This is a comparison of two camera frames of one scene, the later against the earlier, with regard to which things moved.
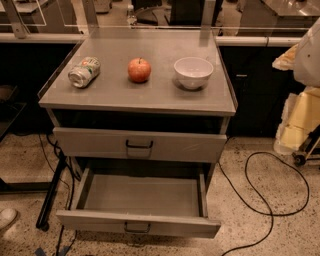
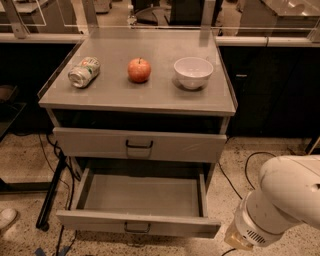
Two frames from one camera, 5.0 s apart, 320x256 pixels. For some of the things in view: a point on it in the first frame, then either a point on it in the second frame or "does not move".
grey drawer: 163,201 does not move
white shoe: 7,215 does not move
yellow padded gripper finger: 301,110 → 259,221
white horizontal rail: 221,41 does not move
